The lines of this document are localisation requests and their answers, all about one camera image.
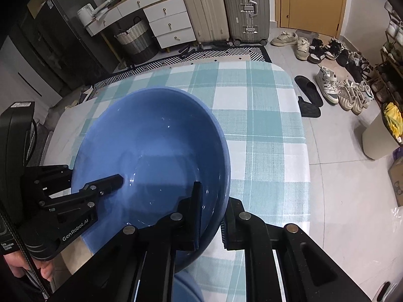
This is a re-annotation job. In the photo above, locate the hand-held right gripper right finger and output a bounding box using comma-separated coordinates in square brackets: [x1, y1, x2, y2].
[220, 197, 372, 302]

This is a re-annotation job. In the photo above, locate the metal shoe rack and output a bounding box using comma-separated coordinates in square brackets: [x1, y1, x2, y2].
[372, 2, 403, 107]

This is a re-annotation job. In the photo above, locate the dark tall cabinet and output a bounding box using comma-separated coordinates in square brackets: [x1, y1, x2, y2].
[14, 9, 82, 96]

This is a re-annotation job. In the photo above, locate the yellow plastic bag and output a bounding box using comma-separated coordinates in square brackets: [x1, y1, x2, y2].
[382, 102, 403, 139]

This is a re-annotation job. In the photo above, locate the group of sneakers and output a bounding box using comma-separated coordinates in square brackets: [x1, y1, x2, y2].
[271, 30, 375, 115]

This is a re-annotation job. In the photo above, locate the white electric kettle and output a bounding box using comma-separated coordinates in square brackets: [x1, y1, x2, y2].
[77, 3, 95, 27]

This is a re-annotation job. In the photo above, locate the wooden door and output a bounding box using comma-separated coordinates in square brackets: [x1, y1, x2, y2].
[273, 0, 349, 40]

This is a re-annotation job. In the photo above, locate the white wardrobe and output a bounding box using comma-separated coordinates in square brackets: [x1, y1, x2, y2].
[0, 34, 62, 107]

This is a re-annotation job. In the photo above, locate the grey suitcase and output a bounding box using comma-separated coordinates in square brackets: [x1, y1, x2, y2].
[219, 0, 271, 46]

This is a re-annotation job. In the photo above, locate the person's left hand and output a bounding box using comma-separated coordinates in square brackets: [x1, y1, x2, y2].
[5, 252, 59, 282]

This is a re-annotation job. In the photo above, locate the cream suitcase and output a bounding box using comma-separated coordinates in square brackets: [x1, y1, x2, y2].
[177, 0, 230, 43]

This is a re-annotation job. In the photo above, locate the teal white checkered tablecloth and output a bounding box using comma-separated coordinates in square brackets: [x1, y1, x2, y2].
[42, 60, 312, 302]

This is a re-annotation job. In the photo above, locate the blue bowl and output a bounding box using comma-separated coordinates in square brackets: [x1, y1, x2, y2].
[71, 87, 232, 273]
[173, 271, 205, 302]

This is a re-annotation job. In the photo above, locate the grey white wicker basket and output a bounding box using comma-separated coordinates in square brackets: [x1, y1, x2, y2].
[114, 19, 158, 65]

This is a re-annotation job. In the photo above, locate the white dresser with drawers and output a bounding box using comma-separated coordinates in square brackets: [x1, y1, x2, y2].
[85, 0, 197, 54]

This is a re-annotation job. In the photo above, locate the cream trash bin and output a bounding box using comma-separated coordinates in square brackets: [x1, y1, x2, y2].
[361, 102, 403, 160]

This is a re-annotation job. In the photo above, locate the black refrigerator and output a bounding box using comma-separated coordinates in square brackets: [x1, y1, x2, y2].
[47, 0, 126, 79]

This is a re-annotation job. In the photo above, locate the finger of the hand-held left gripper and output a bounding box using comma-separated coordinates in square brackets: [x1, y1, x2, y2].
[39, 174, 124, 211]
[21, 164, 73, 199]

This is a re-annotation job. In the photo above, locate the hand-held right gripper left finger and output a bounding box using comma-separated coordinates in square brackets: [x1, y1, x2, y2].
[47, 181, 204, 302]

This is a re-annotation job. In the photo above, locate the black cable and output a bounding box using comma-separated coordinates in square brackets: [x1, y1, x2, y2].
[0, 204, 49, 298]

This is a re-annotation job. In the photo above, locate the black slipper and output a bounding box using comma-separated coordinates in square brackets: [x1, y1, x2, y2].
[294, 75, 324, 107]
[297, 96, 322, 118]

